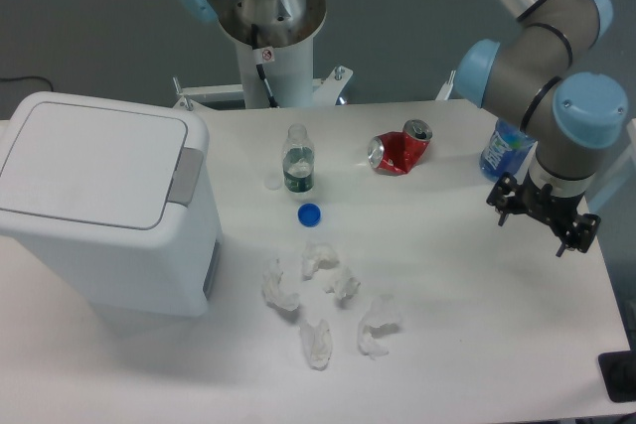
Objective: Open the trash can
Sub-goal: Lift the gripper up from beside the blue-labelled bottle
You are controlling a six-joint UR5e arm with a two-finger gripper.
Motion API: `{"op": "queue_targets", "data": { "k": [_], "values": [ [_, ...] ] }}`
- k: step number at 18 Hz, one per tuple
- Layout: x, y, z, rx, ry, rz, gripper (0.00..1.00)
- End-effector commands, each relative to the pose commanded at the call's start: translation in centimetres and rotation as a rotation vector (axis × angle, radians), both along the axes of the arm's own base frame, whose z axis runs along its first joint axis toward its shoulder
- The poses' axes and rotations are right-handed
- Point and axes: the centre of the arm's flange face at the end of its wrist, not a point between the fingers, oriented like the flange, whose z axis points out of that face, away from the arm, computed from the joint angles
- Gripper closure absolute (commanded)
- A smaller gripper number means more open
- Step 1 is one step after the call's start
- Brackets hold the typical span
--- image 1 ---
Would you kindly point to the crumpled white tissue bottom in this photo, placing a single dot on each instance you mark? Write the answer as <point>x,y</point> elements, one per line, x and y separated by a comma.
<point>317,343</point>

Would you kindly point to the crumpled white tissue left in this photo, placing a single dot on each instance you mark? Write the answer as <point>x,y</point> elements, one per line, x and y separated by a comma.
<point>271,288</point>

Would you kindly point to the crushed red soda can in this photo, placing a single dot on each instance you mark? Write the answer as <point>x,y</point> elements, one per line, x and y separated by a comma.
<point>397,152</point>

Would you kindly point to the blue plastic bottle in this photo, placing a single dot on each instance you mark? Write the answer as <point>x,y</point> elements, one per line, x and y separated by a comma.
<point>505,152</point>

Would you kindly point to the crumpled white tissue top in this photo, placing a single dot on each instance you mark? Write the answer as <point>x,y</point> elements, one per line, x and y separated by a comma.
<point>318,255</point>

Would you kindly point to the white bottle cap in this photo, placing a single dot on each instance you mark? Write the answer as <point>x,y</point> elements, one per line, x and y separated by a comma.
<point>272,183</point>

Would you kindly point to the blue bottle cap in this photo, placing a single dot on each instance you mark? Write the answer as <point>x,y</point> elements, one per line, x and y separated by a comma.
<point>309,214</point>

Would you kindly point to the crumpled white tissue middle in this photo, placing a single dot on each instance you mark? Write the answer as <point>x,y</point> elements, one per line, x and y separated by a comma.
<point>342,284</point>

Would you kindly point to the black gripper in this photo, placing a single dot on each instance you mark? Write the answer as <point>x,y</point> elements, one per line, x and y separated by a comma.
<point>575,231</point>

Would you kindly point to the white push-button trash can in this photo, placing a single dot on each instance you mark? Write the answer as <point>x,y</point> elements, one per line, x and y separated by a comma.
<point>115,198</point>

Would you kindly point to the black device table corner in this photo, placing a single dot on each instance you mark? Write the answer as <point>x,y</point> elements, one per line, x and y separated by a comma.
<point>618,372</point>

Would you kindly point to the crumpled white tissue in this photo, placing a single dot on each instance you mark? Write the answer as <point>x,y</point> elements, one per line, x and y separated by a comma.
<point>342,284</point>
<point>318,255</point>
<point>383,316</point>
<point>317,343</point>
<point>271,288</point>

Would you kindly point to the crumpled white tissue right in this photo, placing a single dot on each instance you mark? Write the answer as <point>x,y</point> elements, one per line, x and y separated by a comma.
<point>383,316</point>

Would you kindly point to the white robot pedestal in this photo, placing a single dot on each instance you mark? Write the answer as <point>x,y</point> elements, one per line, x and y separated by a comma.
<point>274,45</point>

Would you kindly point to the clear green-label plastic bottle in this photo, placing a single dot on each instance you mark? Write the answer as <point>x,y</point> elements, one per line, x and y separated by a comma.
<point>298,158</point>

